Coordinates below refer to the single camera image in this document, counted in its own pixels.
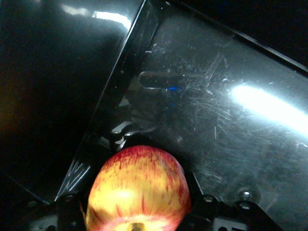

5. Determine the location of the red yellow striped apple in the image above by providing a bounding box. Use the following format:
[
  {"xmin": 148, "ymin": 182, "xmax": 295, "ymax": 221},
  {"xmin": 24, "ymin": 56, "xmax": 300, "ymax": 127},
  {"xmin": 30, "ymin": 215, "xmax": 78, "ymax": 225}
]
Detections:
[{"xmin": 85, "ymin": 145, "xmax": 193, "ymax": 231}]

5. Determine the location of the black plastic box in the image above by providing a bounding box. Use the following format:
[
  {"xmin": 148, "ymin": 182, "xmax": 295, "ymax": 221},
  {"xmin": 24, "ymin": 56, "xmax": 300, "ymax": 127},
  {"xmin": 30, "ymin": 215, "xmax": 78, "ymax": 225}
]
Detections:
[{"xmin": 0, "ymin": 0, "xmax": 308, "ymax": 231}]

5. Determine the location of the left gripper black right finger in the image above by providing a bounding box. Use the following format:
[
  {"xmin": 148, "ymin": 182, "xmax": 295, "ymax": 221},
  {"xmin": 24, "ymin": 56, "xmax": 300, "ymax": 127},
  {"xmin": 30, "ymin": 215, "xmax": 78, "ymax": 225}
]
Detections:
[{"xmin": 178, "ymin": 194, "xmax": 284, "ymax": 231}]

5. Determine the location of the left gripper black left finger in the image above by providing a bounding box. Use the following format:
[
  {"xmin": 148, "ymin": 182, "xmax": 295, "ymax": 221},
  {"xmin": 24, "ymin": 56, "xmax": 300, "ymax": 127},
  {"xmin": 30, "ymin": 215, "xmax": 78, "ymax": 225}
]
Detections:
[{"xmin": 28, "ymin": 193, "xmax": 87, "ymax": 231}]

